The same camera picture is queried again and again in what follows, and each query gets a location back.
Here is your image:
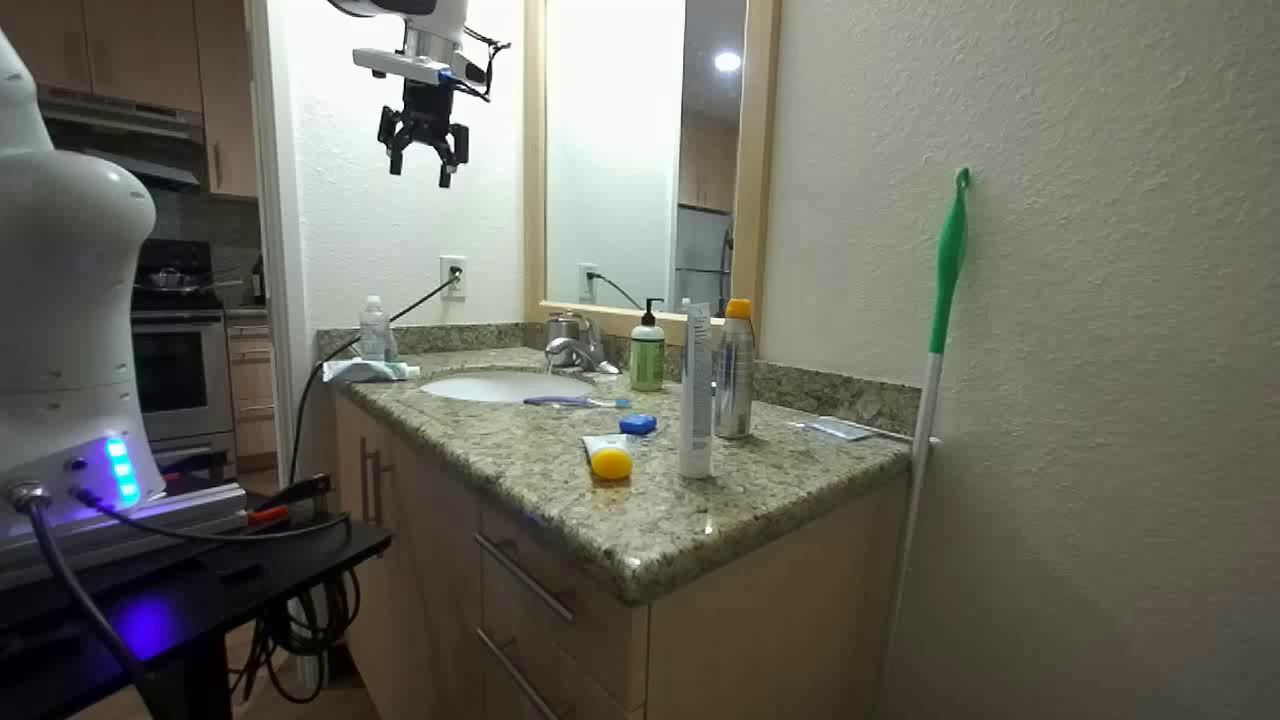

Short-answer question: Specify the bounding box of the white tube yellow cap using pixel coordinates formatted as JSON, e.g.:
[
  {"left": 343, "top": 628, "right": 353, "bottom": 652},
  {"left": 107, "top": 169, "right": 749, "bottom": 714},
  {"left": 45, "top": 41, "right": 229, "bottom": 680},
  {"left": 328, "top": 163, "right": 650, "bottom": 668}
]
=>
[{"left": 585, "top": 437, "right": 636, "bottom": 483}]

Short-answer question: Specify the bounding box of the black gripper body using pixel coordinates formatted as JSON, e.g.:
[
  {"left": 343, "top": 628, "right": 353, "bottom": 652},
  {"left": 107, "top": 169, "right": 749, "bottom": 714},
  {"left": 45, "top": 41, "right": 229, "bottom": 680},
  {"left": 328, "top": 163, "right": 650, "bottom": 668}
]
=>
[{"left": 353, "top": 27, "right": 506, "bottom": 152}]

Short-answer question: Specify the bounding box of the wooden framed mirror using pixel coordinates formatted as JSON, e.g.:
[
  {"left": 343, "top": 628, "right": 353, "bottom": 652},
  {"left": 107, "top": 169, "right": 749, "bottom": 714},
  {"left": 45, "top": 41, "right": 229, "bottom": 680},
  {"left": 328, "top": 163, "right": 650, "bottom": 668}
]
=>
[{"left": 522, "top": 0, "right": 780, "bottom": 334}]

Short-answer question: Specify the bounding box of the chrome sink faucet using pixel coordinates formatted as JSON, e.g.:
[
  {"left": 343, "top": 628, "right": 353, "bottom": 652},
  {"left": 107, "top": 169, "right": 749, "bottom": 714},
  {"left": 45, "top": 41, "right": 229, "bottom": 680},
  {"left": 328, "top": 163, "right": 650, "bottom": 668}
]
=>
[{"left": 544, "top": 311, "right": 615, "bottom": 376}]

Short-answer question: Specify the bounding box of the clear plastic wrapper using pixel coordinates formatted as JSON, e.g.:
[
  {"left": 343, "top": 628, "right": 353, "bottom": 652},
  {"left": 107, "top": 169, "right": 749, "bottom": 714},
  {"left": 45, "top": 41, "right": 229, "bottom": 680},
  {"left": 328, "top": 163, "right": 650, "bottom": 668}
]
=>
[{"left": 791, "top": 416, "right": 877, "bottom": 444}]

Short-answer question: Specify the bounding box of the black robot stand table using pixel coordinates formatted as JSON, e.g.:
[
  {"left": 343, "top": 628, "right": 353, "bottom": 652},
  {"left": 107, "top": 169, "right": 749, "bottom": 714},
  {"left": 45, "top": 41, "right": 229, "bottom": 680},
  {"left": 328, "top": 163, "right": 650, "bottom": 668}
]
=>
[{"left": 0, "top": 496, "right": 390, "bottom": 720}]

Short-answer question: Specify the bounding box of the kitchen stove oven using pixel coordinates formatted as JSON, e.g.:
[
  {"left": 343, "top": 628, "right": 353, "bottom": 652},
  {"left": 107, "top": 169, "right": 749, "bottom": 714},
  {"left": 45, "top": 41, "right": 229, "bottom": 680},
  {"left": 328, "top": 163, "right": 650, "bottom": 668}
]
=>
[{"left": 130, "top": 240, "right": 231, "bottom": 446}]

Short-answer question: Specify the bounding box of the black power cable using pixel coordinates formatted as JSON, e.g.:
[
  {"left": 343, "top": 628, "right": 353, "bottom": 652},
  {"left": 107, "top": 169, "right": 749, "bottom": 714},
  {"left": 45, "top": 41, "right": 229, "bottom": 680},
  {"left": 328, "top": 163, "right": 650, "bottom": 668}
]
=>
[{"left": 284, "top": 267, "right": 463, "bottom": 490}]

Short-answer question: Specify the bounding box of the clear plastic liquid bottle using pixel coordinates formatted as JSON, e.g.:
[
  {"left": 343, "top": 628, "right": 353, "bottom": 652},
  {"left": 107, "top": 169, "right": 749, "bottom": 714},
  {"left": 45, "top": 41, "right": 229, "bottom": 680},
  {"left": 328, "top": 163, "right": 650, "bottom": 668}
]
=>
[{"left": 360, "top": 296, "right": 396, "bottom": 361}]

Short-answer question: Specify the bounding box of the blue toothbrush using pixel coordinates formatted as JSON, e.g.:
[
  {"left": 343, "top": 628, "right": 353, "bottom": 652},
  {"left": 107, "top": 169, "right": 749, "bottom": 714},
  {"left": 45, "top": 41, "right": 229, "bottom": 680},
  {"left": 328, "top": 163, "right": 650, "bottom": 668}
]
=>
[{"left": 520, "top": 395, "right": 597, "bottom": 409}]

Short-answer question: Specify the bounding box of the silver spray can orange cap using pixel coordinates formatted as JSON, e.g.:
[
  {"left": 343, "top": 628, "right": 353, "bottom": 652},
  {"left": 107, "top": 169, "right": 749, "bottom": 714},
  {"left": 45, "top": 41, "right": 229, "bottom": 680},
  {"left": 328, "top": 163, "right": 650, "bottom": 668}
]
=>
[{"left": 714, "top": 296, "right": 753, "bottom": 439}]

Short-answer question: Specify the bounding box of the white toothpaste tube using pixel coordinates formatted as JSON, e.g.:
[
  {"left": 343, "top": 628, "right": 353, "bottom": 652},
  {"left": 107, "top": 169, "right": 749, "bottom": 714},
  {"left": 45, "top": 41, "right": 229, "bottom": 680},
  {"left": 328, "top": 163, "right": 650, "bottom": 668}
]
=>
[{"left": 321, "top": 354, "right": 401, "bottom": 382}]

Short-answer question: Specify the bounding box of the small blue cap container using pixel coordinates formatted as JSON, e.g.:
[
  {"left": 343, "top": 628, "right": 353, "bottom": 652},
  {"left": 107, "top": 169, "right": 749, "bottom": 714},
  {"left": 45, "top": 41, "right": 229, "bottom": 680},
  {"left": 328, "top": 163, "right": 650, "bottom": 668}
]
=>
[{"left": 619, "top": 410, "right": 655, "bottom": 437}]

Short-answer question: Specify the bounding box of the white wall outlet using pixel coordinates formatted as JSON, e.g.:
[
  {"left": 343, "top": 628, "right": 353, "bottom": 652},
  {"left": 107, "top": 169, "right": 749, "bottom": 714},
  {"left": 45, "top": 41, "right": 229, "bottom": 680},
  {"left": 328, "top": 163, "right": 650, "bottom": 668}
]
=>
[{"left": 440, "top": 256, "right": 467, "bottom": 303}]

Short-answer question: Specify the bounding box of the beige vanity cabinet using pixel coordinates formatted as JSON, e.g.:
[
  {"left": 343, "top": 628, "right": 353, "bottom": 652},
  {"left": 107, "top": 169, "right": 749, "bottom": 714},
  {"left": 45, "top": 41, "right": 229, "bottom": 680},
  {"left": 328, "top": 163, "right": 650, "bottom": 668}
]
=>
[{"left": 337, "top": 389, "right": 907, "bottom": 720}]

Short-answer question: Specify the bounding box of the white oval sink basin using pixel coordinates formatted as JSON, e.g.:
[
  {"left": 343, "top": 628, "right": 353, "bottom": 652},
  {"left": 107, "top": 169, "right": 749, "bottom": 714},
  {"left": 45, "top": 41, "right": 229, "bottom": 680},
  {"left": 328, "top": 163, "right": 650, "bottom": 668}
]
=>
[{"left": 425, "top": 369, "right": 597, "bottom": 405}]

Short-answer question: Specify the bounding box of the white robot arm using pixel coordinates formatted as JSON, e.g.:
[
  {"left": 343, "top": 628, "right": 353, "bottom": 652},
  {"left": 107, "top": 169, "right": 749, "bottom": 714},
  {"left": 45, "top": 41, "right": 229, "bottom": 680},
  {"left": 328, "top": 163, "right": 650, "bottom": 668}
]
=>
[{"left": 0, "top": 0, "right": 502, "bottom": 523}]

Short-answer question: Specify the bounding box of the tall white tube bottle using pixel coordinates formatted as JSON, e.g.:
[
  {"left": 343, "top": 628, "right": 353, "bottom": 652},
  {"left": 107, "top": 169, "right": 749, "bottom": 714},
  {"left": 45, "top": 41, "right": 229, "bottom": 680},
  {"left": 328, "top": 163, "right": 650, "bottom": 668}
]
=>
[{"left": 678, "top": 298, "right": 712, "bottom": 479}]

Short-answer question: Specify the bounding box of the green handled white mop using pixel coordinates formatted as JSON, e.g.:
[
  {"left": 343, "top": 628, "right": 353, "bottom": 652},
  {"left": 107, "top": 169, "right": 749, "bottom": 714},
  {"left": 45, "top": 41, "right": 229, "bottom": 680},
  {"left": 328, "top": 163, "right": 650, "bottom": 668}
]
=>
[{"left": 872, "top": 169, "right": 971, "bottom": 720}]

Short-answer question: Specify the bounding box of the green soap pump bottle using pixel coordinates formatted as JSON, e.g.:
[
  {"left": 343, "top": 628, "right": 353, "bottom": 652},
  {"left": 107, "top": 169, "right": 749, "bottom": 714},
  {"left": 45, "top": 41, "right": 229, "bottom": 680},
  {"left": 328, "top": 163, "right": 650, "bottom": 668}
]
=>
[{"left": 628, "top": 308, "right": 663, "bottom": 391}]

